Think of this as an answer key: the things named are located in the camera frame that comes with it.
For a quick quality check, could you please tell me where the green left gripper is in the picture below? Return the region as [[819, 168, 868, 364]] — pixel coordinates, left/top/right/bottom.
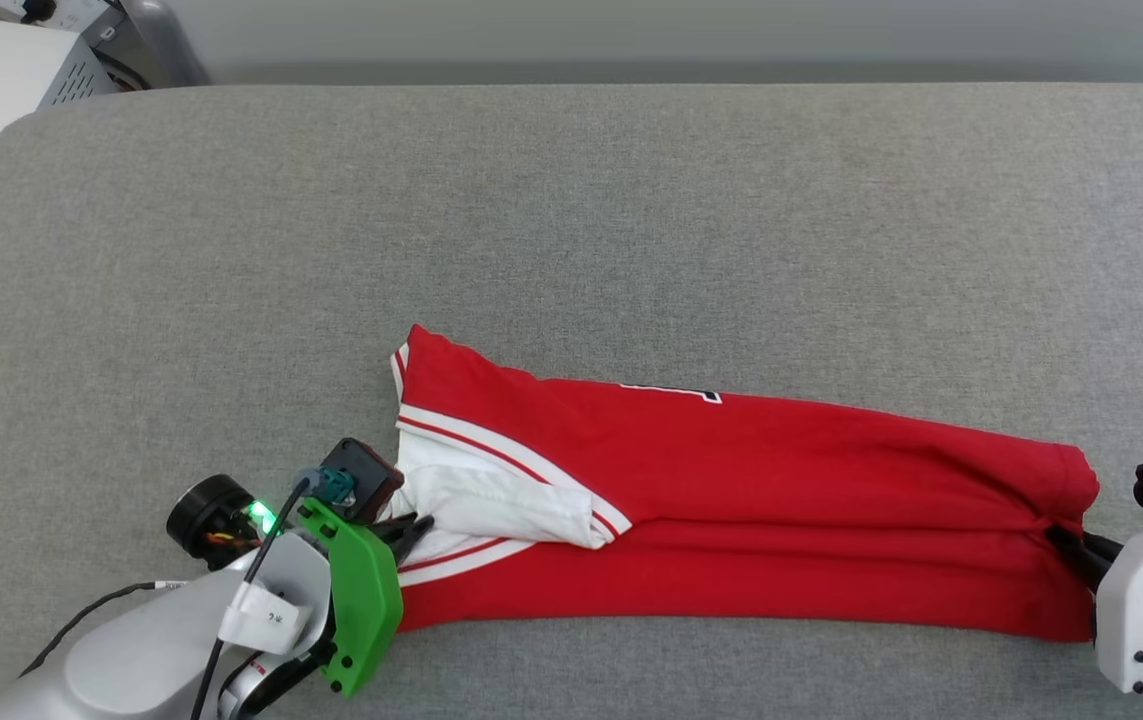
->
[[295, 496, 436, 699]]

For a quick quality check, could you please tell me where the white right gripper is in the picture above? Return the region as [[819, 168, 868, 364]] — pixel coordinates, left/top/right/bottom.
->
[[1045, 518, 1143, 698]]

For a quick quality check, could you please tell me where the red and white shirt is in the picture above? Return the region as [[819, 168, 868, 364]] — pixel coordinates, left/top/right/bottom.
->
[[389, 324, 1102, 644]]

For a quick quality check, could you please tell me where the grey partition leg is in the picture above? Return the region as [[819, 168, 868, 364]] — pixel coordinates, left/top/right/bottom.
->
[[119, 0, 214, 89]]

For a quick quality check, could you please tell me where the white partition panel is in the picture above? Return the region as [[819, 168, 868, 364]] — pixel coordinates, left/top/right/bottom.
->
[[166, 0, 1143, 87]]

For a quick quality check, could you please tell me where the left arm teal-plug black cable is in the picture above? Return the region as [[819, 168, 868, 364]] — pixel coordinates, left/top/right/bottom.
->
[[189, 466, 358, 720]]

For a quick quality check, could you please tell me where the white cable label clip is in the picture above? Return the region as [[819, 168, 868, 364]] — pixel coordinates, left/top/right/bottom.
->
[[219, 580, 314, 656]]

